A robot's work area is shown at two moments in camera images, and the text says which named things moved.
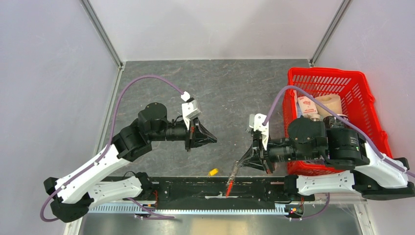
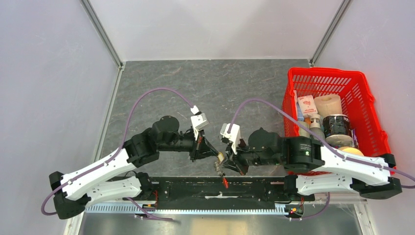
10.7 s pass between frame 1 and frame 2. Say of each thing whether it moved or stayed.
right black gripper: moved
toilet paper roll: stayed
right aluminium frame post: stayed
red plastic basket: stayed
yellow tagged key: moved
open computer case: stayed
